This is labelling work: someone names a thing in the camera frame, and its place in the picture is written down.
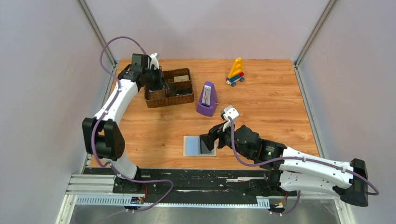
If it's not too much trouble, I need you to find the white card holder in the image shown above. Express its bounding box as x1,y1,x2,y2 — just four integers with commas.
183,136,217,157

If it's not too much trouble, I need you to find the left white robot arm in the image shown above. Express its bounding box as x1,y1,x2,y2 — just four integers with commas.
82,53,169,183

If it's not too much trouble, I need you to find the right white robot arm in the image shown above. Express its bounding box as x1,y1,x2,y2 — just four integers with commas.
199,123,369,207

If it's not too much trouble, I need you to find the beige card in basket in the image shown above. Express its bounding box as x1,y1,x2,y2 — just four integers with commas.
173,75,190,82

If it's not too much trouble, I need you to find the brown wicker divided basket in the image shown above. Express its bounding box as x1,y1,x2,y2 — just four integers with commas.
144,68,194,108

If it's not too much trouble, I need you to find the purple metronome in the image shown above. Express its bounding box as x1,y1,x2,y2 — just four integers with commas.
196,81,218,117

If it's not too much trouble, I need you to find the colourful toy block car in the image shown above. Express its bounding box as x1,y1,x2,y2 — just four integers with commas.
226,57,245,87

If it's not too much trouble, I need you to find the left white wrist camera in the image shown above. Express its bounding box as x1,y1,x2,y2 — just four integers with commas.
149,53,160,70

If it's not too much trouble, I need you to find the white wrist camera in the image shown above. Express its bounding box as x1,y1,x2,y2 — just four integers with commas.
220,105,239,121
149,53,160,70

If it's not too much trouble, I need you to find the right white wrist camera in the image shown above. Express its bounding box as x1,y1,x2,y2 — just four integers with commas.
220,105,239,121

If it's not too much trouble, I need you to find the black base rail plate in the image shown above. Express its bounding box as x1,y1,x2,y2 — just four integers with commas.
113,168,297,205

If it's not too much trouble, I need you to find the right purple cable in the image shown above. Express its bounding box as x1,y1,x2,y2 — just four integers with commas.
227,116,380,216

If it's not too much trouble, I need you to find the right aluminium frame post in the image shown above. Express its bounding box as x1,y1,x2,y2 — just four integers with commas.
294,0,338,67

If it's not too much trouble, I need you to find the aluminium frame post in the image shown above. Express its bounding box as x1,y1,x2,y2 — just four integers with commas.
294,0,338,67
77,0,118,68

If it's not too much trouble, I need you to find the left aluminium frame post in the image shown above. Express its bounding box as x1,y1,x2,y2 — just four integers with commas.
77,0,118,68

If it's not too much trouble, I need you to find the white slotted cable duct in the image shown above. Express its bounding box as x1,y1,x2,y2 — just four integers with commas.
75,195,270,209

